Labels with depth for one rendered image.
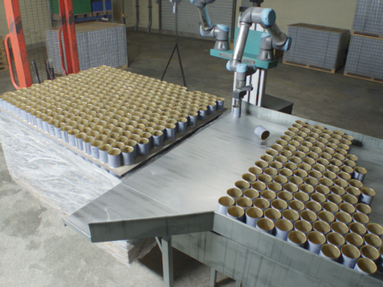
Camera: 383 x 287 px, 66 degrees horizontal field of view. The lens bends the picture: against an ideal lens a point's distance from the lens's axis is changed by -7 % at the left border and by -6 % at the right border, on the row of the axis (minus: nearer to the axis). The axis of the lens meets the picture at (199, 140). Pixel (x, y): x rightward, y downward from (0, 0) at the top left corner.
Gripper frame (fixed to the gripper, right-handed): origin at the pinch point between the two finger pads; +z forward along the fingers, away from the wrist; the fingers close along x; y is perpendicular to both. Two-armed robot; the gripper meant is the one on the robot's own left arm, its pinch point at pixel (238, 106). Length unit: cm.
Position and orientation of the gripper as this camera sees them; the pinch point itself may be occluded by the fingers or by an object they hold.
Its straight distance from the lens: 230.2
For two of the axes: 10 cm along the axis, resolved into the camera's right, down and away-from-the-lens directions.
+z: -0.3, 8.8, 4.7
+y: -8.3, -2.8, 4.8
